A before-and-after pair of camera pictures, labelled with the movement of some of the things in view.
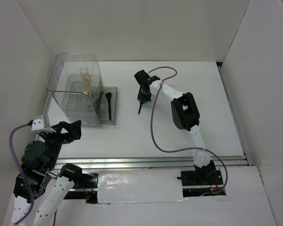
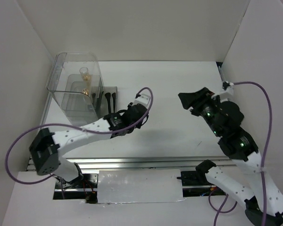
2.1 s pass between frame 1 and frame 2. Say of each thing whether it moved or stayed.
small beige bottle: stayed
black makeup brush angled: stayed
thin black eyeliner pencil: stayed
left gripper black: moved
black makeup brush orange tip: moved
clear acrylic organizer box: stayed
